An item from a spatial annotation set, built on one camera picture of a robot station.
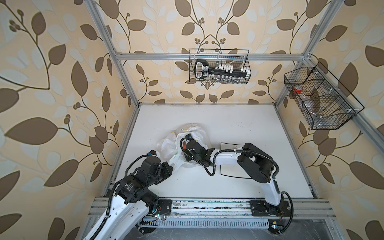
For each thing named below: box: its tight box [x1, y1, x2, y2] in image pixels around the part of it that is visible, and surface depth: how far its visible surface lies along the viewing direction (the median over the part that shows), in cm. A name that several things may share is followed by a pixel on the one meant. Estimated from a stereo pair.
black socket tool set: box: [194, 59, 251, 82], surface depth 86 cm
